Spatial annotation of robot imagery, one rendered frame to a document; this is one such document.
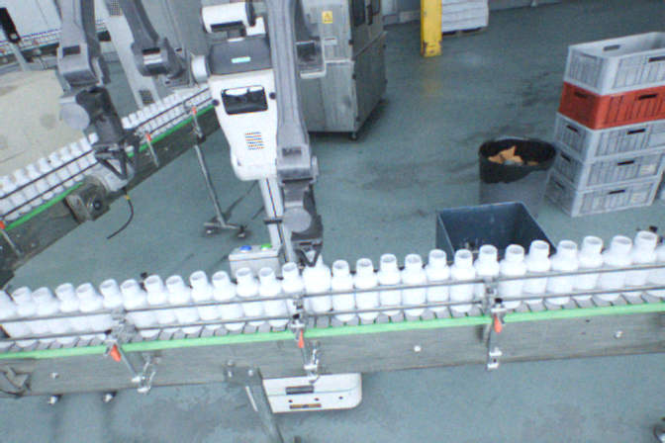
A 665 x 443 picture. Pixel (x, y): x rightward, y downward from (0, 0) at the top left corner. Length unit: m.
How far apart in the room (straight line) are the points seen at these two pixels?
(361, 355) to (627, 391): 1.51
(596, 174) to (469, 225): 1.79
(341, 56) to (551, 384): 3.45
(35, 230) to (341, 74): 3.23
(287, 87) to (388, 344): 0.67
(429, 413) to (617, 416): 0.78
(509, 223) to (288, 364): 0.98
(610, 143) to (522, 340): 2.23
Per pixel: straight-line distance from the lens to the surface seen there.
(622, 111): 3.17
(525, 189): 2.70
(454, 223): 1.60
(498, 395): 2.17
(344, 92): 4.54
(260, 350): 1.12
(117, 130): 1.07
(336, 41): 4.44
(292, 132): 0.82
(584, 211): 3.42
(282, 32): 0.87
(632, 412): 2.30
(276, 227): 1.65
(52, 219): 2.29
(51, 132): 5.09
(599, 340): 1.26
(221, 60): 1.47
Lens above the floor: 1.78
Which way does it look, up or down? 33 degrees down
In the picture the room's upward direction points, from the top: 8 degrees counter-clockwise
